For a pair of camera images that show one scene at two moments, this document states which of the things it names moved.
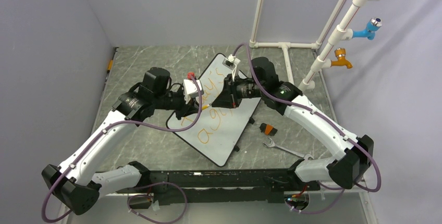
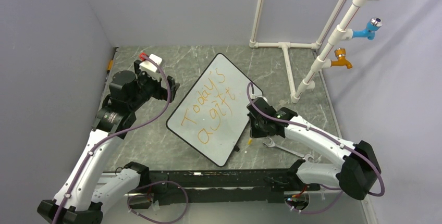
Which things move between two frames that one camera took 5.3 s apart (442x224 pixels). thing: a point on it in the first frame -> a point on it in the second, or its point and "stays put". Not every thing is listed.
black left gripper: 191,108 -> 161,93
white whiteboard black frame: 218,129 stays put
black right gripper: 228,98 -> 254,133
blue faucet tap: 374,24 stays put
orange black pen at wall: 109,68 stays put
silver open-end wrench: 271,144 stays put
